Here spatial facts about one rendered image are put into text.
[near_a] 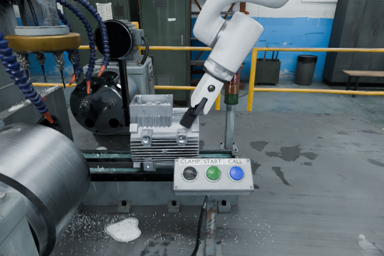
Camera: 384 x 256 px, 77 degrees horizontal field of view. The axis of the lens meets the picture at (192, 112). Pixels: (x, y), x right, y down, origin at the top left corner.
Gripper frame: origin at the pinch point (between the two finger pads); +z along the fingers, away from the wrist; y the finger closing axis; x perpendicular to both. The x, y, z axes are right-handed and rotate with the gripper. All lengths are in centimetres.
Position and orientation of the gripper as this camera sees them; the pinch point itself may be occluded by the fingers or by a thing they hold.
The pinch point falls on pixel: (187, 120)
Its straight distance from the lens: 70.0
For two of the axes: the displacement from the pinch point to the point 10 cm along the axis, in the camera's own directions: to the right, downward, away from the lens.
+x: -8.6, -4.7, -1.9
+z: -5.0, 8.0, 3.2
